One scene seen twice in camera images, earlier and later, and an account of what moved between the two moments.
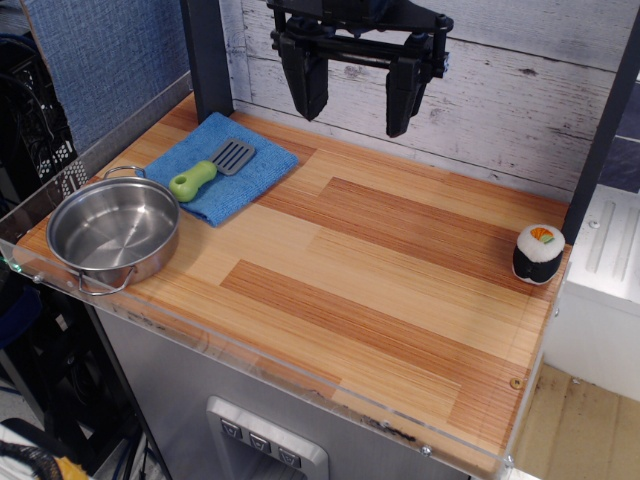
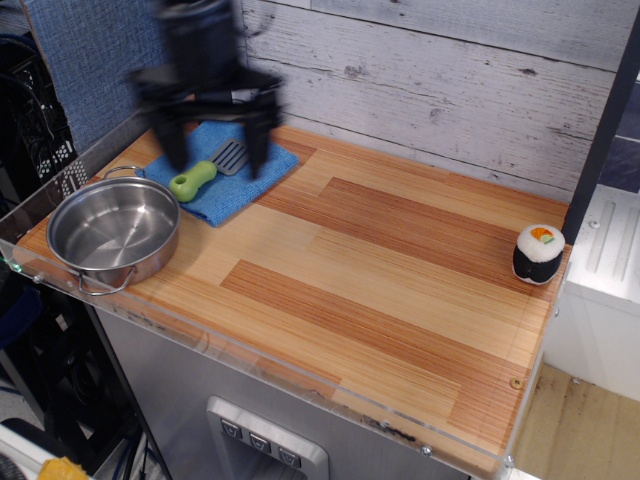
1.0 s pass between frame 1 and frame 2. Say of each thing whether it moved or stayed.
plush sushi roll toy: stayed
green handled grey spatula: stayed
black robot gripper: moved
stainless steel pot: stayed
